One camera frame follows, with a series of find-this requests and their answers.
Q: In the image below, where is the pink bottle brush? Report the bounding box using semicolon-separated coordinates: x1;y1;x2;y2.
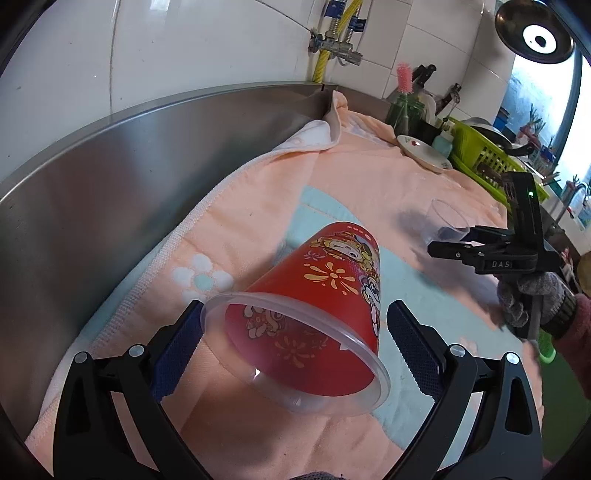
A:
396;63;413;134

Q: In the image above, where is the red printed plastic cup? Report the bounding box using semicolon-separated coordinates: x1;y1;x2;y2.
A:
201;220;391;416

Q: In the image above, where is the pink printed towel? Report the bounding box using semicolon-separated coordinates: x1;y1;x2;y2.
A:
25;90;541;480

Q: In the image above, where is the person's right hand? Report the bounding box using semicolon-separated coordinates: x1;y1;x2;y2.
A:
497;271;578;330

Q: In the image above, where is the person's right forearm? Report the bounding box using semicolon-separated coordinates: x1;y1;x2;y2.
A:
547;294;591;343

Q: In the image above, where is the green glass bottle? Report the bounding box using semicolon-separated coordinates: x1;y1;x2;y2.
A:
385;95;426;138

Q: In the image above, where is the teal plastic bottle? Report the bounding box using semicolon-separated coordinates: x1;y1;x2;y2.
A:
431;130;456;156

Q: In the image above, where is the yellow gas hose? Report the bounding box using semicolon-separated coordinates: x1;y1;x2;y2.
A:
314;0;362;85

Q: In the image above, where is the metal faucet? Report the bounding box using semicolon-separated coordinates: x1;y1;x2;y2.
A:
560;181;591;220

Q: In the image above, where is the clear plastic cup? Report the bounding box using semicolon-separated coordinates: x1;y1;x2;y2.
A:
425;198;472;245

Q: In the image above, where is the metal gas valve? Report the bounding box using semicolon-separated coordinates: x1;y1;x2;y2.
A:
308;29;364;66

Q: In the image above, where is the white plate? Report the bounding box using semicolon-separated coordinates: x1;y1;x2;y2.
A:
396;135;454;174

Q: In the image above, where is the green dish rack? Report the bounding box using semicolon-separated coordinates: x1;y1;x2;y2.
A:
444;115;551;205

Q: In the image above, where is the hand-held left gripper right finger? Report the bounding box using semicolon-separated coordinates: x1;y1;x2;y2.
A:
387;299;543;480

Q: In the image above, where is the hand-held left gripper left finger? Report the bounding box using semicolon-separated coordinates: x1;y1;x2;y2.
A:
53;299;207;480

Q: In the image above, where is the metal bowl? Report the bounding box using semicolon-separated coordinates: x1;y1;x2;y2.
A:
461;117;514;154

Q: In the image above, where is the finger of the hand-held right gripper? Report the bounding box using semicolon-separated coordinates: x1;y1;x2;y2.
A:
465;224;509;246
427;241;491;274

